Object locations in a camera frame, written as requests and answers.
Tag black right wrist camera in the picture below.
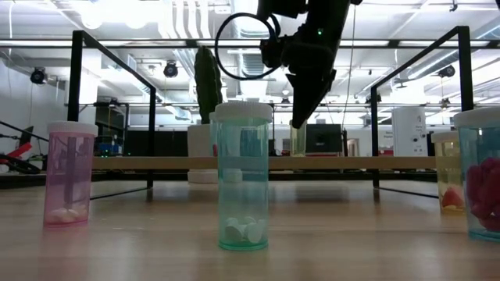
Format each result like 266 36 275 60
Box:
259 36 290 70

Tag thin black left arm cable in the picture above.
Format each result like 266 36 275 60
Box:
0 119 51 143

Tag black monitor with logo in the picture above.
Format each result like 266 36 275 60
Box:
305 123 344 155

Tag blue bottle red pills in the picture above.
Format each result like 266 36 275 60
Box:
453 107 500 244

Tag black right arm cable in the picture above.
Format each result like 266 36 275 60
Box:
214 12 283 81

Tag teal bottle white tablets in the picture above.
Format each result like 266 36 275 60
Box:
214 101 273 251

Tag white cylindrical appliance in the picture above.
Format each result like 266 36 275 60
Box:
391 105 430 158

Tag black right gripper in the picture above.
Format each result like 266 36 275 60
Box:
286 15 349 130

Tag yellow-green pill bottle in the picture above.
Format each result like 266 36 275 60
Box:
289 119 308 158

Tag green cactus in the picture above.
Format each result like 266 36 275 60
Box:
194 45 224 126

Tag black aluminium rig frame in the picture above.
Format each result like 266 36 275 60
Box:
0 170 441 191

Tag black ceiling spotlight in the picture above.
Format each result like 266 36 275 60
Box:
162 61 180 79
437 64 456 79
30 66 48 85

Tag black metal rack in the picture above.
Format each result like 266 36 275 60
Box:
92 101 130 158

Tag yellow bottle red pills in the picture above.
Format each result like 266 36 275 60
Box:
430 130 466 215

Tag red and black equipment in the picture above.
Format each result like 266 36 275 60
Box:
0 125 42 176

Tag wooden shelf black metal frame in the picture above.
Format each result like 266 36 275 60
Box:
66 25 474 202

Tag pink pill bottle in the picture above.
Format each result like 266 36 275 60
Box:
43 120 99 228

